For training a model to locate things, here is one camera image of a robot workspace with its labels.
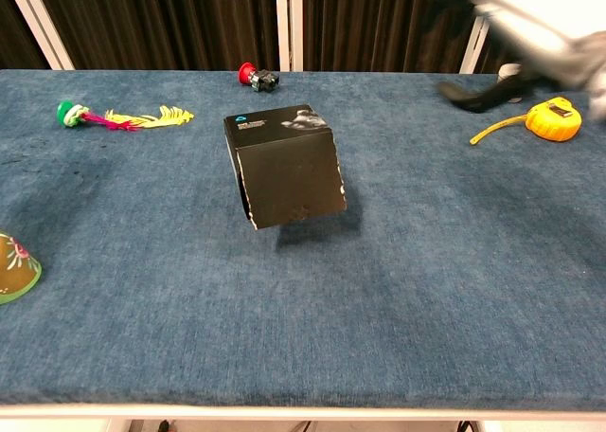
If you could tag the white frame post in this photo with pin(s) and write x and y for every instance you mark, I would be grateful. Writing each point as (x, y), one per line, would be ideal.
(289, 24)
(38, 24)
(473, 48)

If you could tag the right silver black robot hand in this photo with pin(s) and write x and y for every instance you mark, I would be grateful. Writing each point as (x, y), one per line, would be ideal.
(530, 10)

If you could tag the black foldable cardboard box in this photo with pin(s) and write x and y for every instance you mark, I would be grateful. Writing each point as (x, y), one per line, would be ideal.
(289, 176)

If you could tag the green yellow feather shuttlecock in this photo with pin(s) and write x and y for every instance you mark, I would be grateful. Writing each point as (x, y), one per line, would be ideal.
(71, 113)

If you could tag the small white jar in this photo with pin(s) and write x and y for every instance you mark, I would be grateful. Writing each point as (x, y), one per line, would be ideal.
(507, 71)

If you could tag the blue table cloth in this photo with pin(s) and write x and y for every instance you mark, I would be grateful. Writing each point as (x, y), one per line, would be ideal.
(142, 309)

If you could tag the red small figurine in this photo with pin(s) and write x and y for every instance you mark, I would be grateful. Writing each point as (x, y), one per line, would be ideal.
(246, 73)

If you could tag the green painted ornament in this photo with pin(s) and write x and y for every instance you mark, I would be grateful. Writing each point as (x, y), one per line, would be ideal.
(14, 271)

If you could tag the yellow tape measure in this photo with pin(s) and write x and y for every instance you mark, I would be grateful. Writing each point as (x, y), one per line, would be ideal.
(551, 121)

